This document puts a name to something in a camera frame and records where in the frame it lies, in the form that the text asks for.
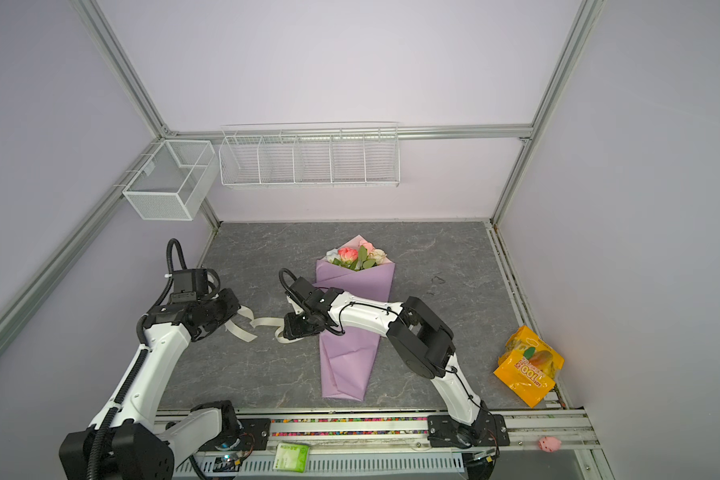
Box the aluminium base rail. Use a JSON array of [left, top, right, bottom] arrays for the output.
[[95, 409, 601, 457]]

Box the aluminium enclosure frame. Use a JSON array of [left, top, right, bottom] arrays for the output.
[[0, 1, 579, 422]]

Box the cream fake rose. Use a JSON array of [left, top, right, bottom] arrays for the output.
[[368, 248, 390, 265]]

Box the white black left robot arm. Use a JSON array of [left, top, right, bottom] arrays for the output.
[[59, 238, 243, 479]]

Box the white fake rose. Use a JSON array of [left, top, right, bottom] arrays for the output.
[[324, 249, 342, 264]]

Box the cream printed ribbon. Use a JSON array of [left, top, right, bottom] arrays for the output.
[[224, 306, 298, 344]]

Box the pink purple wrapping paper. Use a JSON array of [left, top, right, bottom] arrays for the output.
[[315, 235, 395, 401]]

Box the white vented cable duct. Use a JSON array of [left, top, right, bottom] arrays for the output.
[[196, 452, 466, 479]]

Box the white wire shelf basket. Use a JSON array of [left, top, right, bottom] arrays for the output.
[[219, 122, 401, 187]]

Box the green small packet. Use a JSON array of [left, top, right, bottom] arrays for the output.
[[273, 442, 310, 473]]

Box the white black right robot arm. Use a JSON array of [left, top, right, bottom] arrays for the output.
[[278, 268, 510, 449]]

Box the white mesh box basket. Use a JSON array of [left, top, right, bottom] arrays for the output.
[[123, 140, 220, 221]]

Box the yellow snack bag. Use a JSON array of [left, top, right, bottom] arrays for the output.
[[494, 326, 565, 407]]

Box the small pink pig toy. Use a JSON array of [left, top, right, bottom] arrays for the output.
[[538, 436, 562, 453]]

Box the red pink fake rose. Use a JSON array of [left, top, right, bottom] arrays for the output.
[[337, 247, 359, 265]]

